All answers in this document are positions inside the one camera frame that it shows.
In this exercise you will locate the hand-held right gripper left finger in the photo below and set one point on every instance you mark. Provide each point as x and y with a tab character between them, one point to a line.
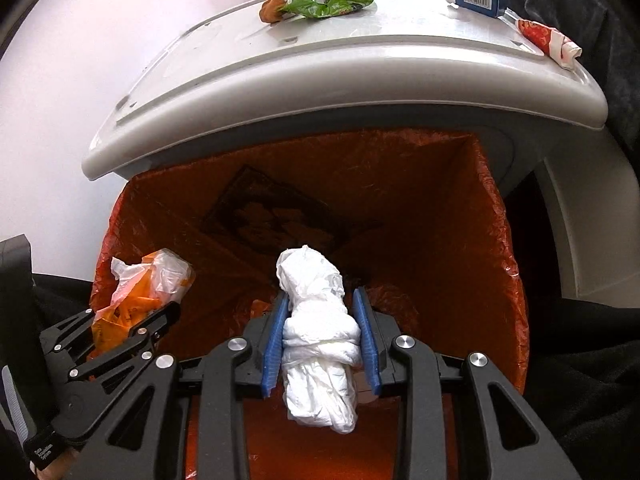
277	345

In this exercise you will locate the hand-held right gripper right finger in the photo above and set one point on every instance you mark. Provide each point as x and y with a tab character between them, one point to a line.
367	340

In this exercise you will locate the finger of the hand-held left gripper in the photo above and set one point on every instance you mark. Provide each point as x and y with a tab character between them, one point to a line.
125	350
65	337

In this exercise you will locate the dark blanket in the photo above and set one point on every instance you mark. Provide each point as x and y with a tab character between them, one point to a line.
590	360

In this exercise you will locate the brown toy pear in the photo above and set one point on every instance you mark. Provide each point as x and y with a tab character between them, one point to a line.
272	10

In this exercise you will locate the red and white wrapper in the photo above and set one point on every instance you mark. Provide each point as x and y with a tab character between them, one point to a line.
547	40

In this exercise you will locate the orange and white plastic bag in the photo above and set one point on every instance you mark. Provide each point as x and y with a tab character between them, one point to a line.
140	285

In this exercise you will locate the white knotted plastic bag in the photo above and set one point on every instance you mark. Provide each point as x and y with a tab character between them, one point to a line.
315	335

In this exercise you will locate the orange plastic trash bag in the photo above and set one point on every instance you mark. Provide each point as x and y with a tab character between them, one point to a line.
400	210

